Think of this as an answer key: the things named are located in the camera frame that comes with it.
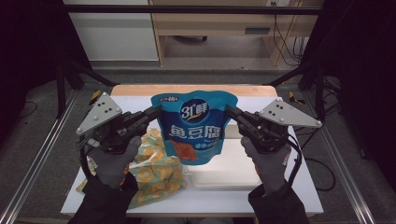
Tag white cabinet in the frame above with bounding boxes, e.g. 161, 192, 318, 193
63, 0, 160, 62

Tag white plastic tray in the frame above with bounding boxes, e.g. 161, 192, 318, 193
183, 122, 265, 189

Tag black hanging cables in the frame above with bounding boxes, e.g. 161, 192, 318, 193
271, 2, 307, 67

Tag black horizontal frame bar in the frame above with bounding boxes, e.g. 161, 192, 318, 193
62, 4, 323, 16

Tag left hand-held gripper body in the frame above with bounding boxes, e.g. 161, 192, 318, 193
76, 91, 150, 155

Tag black floor cables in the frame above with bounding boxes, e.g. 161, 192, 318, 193
300, 76, 344, 148

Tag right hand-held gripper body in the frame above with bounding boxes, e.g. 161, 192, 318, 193
237, 97, 323, 154

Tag person's right hand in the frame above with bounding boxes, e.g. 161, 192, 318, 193
241, 135, 292, 195

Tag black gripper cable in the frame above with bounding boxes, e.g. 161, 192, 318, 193
78, 143, 95, 181
287, 133, 337, 192

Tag person's left hand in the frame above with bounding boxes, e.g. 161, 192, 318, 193
87, 135, 143, 190

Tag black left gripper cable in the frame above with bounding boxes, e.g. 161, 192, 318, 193
78, 143, 95, 181

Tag thin black floor cable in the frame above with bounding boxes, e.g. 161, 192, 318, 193
17, 101, 39, 119

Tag teal bag with orange circles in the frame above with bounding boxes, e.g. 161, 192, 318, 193
76, 127, 188, 210

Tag yellow black tape marker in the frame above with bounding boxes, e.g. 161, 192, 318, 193
288, 91, 306, 105
89, 89, 102, 106

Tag aluminium rail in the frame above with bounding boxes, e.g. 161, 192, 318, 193
0, 89, 80, 224
303, 91, 376, 224

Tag blue snack pouch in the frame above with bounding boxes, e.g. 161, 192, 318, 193
150, 90, 239, 166

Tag black metal frame strut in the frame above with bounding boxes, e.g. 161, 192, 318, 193
264, 59, 328, 120
55, 55, 120, 119

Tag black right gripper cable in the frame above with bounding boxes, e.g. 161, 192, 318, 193
287, 133, 337, 192

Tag wooden desk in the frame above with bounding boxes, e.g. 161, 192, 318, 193
148, 0, 325, 67

